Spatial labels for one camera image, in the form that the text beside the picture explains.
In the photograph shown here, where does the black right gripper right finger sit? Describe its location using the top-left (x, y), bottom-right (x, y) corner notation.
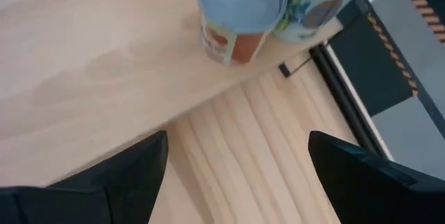
top-left (307, 129), bottom-right (445, 224)

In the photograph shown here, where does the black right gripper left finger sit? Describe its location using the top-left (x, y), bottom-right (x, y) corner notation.
top-left (0, 129), bottom-right (170, 224)

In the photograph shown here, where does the vegetable print can green rim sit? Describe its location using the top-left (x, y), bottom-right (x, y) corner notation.
top-left (273, 0), bottom-right (379, 44)

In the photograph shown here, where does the red tomato label can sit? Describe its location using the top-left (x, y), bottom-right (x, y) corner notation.
top-left (197, 0), bottom-right (289, 67)

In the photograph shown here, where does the black mat one striped edge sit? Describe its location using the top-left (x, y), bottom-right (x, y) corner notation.
top-left (328, 0), bottom-right (420, 118)

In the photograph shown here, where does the black metal rig frame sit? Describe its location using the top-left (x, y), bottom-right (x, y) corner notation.
top-left (308, 44), bottom-right (396, 162)

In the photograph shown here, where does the wooden shelf black metal frame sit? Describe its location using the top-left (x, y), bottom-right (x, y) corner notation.
top-left (0, 0), bottom-right (344, 189)

